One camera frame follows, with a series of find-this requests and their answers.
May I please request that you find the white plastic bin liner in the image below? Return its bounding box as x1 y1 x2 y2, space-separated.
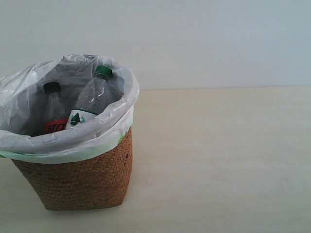
0 54 139 164

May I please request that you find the clear bottle green cap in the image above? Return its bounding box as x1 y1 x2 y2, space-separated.
66 66 113 129

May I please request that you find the woven brown wicker basket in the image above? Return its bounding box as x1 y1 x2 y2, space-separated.
13 130 133 211

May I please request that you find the clear bottle red label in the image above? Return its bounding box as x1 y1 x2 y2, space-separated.
43 82 69 134

